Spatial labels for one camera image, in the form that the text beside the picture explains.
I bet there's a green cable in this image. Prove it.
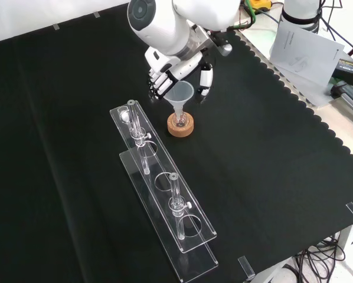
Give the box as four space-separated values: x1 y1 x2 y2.
243 0 257 29

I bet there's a yellow stop button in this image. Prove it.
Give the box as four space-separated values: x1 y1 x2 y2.
250 0 273 12

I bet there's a glass weighing funnel with powder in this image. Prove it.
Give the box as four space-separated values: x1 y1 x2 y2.
119 107 131 124

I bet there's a white paper booklet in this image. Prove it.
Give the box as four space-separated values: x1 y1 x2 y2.
269 22 345 88

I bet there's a black bench cloth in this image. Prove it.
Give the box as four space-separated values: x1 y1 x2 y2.
0 4 353 283

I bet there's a translucent plastic funnel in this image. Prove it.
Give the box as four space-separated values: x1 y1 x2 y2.
164 81 194 119

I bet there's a glass round-bottom flask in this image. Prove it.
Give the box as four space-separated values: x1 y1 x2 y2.
171 111 191 129

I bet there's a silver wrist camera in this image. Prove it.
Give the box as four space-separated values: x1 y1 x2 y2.
213 42 233 57

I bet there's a clear acrylic funnel stand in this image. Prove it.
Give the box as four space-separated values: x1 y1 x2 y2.
109 99 219 283

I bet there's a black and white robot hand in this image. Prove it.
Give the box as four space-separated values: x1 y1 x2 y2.
145 47 214 101

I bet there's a black power adapter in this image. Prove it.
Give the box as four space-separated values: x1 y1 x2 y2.
333 58 353 87

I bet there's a grey and black device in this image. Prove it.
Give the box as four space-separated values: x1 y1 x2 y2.
329 80 353 119

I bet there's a black cable bundle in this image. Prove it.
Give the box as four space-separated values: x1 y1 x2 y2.
282 234 348 282

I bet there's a cork ring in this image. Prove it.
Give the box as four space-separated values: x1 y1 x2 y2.
167 113 194 137

